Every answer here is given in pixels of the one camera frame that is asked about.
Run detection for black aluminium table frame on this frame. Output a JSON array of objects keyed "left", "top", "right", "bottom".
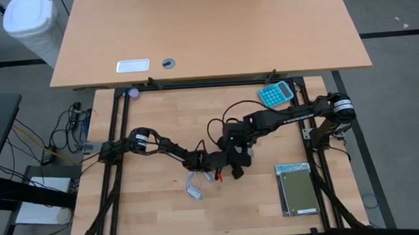
[{"left": 62, "top": 73, "right": 371, "bottom": 235}]

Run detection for teal tray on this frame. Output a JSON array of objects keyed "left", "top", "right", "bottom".
[{"left": 257, "top": 80, "right": 295, "bottom": 109}]

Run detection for white trash bin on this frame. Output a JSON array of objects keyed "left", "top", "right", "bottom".
[{"left": 1, "top": 0, "right": 62, "bottom": 71}]

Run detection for white lamp power cord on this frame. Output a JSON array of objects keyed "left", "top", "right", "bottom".
[{"left": 183, "top": 169, "right": 216, "bottom": 202}]

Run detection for blue floor cable loop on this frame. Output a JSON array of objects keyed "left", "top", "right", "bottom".
[{"left": 361, "top": 193, "right": 380, "bottom": 211}]

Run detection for black floor cable bundle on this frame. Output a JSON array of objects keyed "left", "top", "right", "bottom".
[{"left": 47, "top": 101, "right": 93, "bottom": 156}]

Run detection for green spiral notebook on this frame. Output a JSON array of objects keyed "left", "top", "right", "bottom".
[{"left": 275, "top": 161, "right": 321, "bottom": 218}]

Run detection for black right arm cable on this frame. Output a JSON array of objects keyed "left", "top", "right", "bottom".
[{"left": 205, "top": 99, "right": 268, "bottom": 147}]

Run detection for black desk foot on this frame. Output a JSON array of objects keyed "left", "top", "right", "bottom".
[{"left": 0, "top": 171, "right": 78, "bottom": 212}]

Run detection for yellow floor cable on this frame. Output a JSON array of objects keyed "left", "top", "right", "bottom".
[{"left": 11, "top": 121, "right": 78, "bottom": 168}]

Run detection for black power adapter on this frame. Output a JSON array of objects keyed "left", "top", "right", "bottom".
[{"left": 40, "top": 147, "right": 56, "bottom": 166}]

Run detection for light wooden desk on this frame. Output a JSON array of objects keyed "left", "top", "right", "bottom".
[{"left": 47, "top": 0, "right": 374, "bottom": 89}]

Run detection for grey desk cable grommet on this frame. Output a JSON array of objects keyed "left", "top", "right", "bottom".
[{"left": 161, "top": 57, "right": 177, "bottom": 70}]

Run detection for white computer case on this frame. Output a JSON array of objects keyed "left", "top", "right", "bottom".
[{"left": 13, "top": 175, "right": 75, "bottom": 228}]

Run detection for small purple round container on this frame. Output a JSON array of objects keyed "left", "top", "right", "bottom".
[{"left": 127, "top": 87, "right": 142, "bottom": 101}]

